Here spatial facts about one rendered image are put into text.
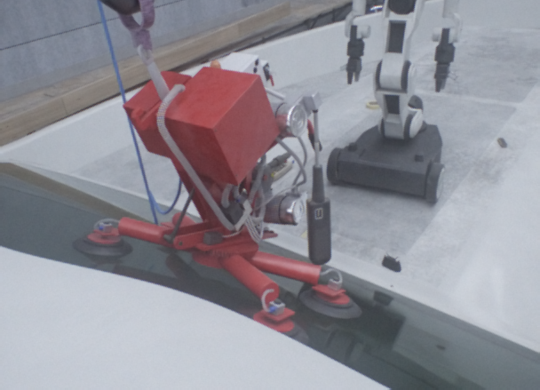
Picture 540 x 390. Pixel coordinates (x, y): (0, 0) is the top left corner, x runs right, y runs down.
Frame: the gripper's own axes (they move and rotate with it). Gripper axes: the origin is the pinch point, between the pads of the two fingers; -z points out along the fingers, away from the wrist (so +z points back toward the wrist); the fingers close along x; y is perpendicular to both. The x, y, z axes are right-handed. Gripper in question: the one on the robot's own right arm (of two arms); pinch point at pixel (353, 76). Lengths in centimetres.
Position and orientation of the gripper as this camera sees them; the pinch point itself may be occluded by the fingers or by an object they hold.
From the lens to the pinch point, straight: 271.9
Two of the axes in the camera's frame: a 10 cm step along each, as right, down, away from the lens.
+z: 0.1, -9.4, -3.3
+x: -4.9, 2.8, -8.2
